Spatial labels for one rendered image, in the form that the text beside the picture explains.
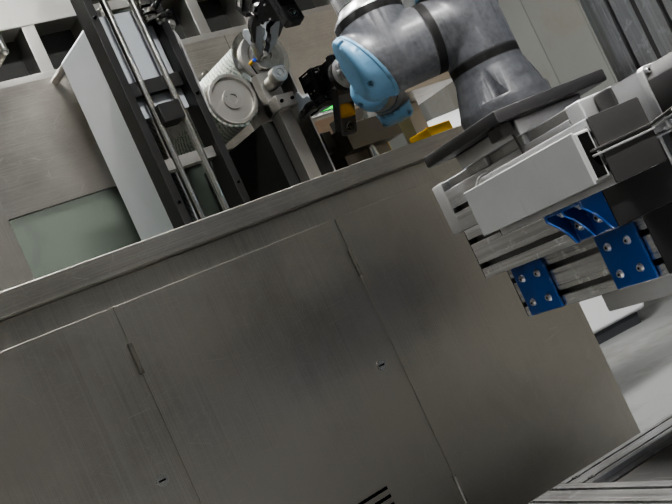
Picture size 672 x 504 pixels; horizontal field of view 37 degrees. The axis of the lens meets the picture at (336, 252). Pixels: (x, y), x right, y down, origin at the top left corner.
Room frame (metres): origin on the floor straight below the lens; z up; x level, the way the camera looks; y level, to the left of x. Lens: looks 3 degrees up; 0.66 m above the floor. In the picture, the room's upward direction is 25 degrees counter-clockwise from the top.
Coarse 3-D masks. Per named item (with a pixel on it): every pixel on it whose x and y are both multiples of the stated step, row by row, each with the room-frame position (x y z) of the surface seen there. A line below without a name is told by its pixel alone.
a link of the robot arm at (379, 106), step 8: (408, 0) 1.92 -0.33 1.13; (352, 88) 1.95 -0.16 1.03; (352, 96) 1.95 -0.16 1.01; (360, 96) 1.95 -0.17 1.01; (392, 96) 1.99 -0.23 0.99; (360, 104) 1.95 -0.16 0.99; (368, 104) 1.94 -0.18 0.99; (376, 104) 1.94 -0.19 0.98; (384, 104) 1.97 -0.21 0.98; (392, 104) 2.02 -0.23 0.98
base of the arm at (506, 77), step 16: (496, 48) 1.54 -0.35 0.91; (512, 48) 1.55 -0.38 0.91; (464, 64) 1.55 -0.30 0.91; (480, 64) 1.54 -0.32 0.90; (496, 64) 1.54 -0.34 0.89; (512, 64) 1.54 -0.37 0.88; (528, 64) 1.56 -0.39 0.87; (464, 80) 1.56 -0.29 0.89; (480, 80) 1.54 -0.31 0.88; (496, 80) 1.53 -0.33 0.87; (512, 80) 1.53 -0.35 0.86; (528, 80) 1.53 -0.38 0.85; (544, 80) 1.55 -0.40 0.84; (464, 96) 1.57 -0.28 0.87; (480, 96) 1.54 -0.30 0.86; (496, 96) 1.54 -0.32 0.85; (512, 96) 1.52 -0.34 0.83; (528, 96) 1.52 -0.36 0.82; (464, 112) 1.57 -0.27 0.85; (480, 112) 1.54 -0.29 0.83; (464, 128) 1.59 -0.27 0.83
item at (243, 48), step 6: (246, 42) 2.28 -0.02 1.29; (276, 42) 2.33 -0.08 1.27; (240, 48) 2.27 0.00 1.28; (246, 48) 2.28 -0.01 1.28; (240, 54) 2.27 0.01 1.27; (246, 54) 2.27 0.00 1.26; (282, 54) 2.33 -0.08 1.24; (240, 60) 2.27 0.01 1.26; (246, 60) 2.27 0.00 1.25; (282, 60) 2.32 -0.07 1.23; (246, 66) 2.27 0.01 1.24; (252, 72) 2.27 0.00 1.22; (258, 72) 2.28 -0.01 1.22; (252, 84) 2.31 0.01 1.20
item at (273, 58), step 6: (264, 42) 2.29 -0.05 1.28; (276, 48) 2.31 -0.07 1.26; (252, 54) 2.27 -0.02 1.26; (270, 54) 2.30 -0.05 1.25; (276, 54) 2.30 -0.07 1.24; (258, 60) 2.27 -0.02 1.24; (264, 60) 2.28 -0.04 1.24; (270, 60) 2.29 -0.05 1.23; (276, 60) 2.30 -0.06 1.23; (258, 66) 2.27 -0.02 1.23; (264, 66) 2.28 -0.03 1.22; (270, 66) 2.29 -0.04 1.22
